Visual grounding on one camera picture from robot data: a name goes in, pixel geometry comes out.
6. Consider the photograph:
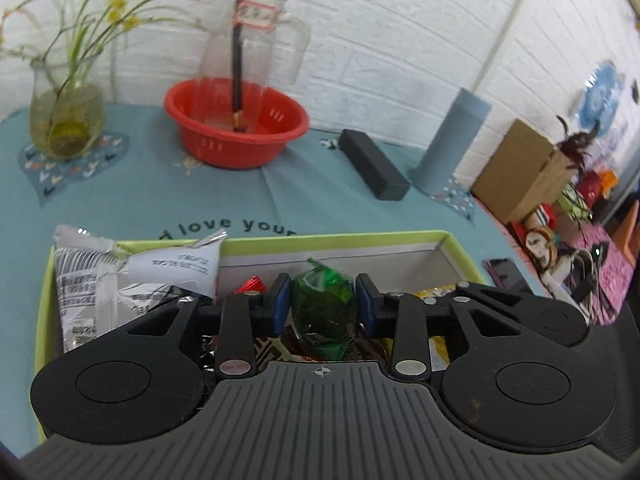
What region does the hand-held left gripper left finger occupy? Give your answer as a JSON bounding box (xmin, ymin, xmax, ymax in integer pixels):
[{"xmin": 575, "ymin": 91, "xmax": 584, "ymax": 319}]
[{"xmin": 127, "ymin": 273, "xmax": 293, "ymax": 380}]

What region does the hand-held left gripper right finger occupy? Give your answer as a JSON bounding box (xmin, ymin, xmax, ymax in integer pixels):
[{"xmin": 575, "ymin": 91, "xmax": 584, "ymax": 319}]
[{"xmin": 356, "ymin": 273, "xmax": 546, "ymax": 381}]

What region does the green snack packet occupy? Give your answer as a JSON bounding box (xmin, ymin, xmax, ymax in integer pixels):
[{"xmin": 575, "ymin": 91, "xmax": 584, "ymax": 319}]
[{"xmin": 291, "ymin": 258, "xmax": 359, "ymax": 361}]

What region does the green cardboard box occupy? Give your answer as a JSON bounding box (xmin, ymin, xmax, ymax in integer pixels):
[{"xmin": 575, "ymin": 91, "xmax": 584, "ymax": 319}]
[{"xmin": 34, "ymin": 230, "xmax": 494, "ymax": 448}]

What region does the red foil snack wrapper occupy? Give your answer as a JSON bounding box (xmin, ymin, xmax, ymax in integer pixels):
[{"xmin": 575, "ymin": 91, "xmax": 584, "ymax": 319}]
[{"xmin": 231, "ymin": 275, "xmax": 266, "ymax": 295}]

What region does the yellow snack packet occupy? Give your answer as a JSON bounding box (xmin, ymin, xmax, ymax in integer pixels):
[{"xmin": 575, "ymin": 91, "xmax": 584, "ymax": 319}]
[{"xmin": 415, "ymin": 285, "xmax": 459, "ymax": 372}]

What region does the white printed snack packet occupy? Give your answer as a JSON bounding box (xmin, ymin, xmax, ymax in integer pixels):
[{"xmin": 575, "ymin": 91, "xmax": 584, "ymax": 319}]
[{"xmin": 115, "ymin": 229, "xmax": 229, "ymax": 306}]

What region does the teal tablecloth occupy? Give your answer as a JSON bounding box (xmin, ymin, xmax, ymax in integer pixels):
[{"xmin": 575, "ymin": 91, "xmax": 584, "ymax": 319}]
[{"xmin": 0, "ymin": 102, "xmax": 551, "ymax": 461}]

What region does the black rectangular box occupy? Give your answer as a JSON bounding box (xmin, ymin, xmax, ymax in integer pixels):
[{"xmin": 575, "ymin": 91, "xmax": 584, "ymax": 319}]
[{"xmin": 339, "ymin": 129, "xmax": 411, "ymax": 202}]

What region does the black phone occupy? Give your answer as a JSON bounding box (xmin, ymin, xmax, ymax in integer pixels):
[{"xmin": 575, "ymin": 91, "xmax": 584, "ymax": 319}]
[{"xmin": 484, "ymin": 257, "xmax": 534, "ymax": 294}]

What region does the red plastic basin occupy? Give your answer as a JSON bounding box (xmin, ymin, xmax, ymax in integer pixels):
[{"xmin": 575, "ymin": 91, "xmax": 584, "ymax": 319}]
[{"xmin": 164, "ymin": 78, "xmax": 311, "ymax": 170}]

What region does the blue-grey tumbler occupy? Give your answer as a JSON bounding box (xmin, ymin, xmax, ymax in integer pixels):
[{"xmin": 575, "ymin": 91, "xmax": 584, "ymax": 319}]
[{"xmin": 411, "ymin": 87, "xmax": 492, "ymax": 197}]

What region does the doll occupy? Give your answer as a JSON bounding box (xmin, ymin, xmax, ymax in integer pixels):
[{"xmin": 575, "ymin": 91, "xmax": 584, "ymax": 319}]
[{"xmin": 522, "ymin": 205, "xmax": 562, "ymax": 272}]

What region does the silver printed snack packet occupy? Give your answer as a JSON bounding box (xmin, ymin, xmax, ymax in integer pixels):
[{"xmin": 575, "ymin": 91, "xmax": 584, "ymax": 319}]
[{"xmin": 52, "ymin": 224, "xmax": 128, "ymax": 356}]

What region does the brown cardboard box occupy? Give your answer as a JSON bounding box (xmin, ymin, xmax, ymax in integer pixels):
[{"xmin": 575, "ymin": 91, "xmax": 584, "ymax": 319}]
[{"xmin": 471, "ymin": 119, "xmax": 579, "ymax": 225}]

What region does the clear plastic pitcher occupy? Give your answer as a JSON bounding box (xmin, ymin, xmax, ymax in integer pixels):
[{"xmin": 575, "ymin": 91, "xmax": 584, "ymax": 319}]
[{"xmin": 197, "ymin": 0, "xmax": 312, "ymax": 134}]

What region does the black straw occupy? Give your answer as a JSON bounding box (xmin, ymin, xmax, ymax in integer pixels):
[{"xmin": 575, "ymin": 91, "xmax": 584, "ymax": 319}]
[{"xmin": 231, "ymin": 0, "xmax": 247, "ymax": 132}]

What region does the purple cloth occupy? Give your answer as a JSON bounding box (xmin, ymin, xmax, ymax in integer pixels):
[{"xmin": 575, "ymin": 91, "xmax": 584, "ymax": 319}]
[{"xmin": 575, "ymin": 225, "xmax": 632, "ymax": 322}]

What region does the glass vase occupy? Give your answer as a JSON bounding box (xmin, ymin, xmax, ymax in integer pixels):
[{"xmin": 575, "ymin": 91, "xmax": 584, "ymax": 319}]
[{"xmin": 29, "ymin": 55, "xmax": 107, "ymax": 162}]

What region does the yellow flowered plant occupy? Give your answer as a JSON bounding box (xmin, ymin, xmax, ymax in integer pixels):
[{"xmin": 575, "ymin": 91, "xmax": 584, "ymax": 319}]
[{"xmin": 0, "ymin": 0, "xmax": 203, "ymax": 107}]

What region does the white wall pipe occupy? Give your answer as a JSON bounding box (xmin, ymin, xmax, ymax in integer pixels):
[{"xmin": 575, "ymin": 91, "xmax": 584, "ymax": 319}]
[{"xmin": 472, "ymin": 0, "xmax": 547, "ymax": 92}]

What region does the blue round wall decoration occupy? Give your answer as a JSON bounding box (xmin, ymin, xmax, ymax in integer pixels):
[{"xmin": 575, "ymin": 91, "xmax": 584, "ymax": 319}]
[{"xmin": 580, "ymin": 60, "xmax": 627, "ymax": 127}]

